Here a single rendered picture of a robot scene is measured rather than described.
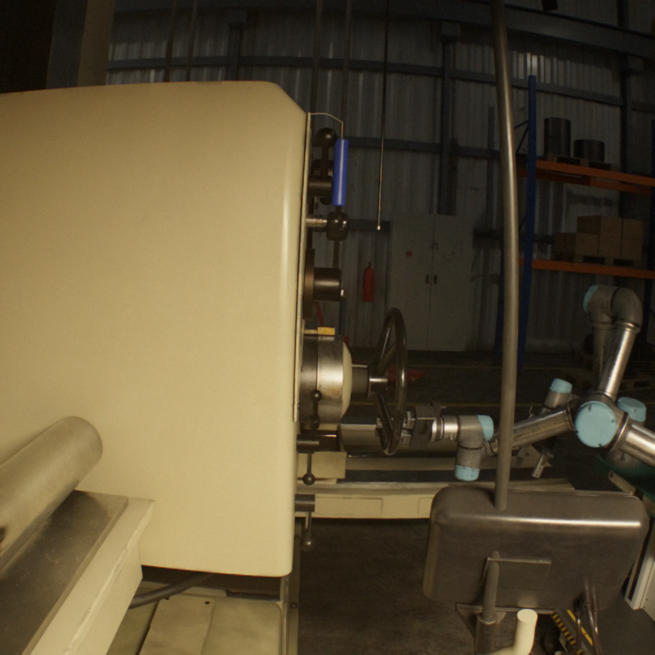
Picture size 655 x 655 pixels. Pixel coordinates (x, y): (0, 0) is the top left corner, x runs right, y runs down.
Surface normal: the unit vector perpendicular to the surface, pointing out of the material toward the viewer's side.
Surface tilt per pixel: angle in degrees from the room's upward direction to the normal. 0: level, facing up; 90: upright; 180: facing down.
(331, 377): 72
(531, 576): 109
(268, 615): 0
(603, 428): 87
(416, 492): 0
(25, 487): 41
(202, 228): 90
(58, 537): 0
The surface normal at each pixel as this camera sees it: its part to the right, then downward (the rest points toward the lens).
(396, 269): 0.05, 0.14
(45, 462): 0.59, -0.80
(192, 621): 0.05, -0.99
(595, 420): -0.56, 0.04
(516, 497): -0.02, -0.89
